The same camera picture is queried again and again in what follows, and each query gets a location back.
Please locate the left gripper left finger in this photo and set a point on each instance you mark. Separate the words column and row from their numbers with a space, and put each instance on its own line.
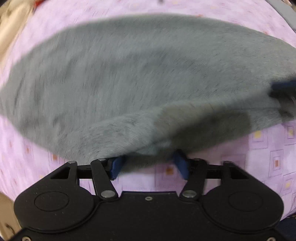
column 65, row 180

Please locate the grey pants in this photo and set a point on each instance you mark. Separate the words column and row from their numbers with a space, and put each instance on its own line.
column 147, row 85

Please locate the beige satin pillow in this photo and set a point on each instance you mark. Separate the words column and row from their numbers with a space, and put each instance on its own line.
column 14, row 16

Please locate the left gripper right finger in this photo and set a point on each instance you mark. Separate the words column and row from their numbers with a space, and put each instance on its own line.
column 197, row 171

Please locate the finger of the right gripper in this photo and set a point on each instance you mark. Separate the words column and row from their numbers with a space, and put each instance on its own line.
column 290, row 96
column 284, row 86

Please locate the purple patterned bed sheet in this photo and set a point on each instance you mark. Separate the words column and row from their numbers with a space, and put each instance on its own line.
column 269, row 155

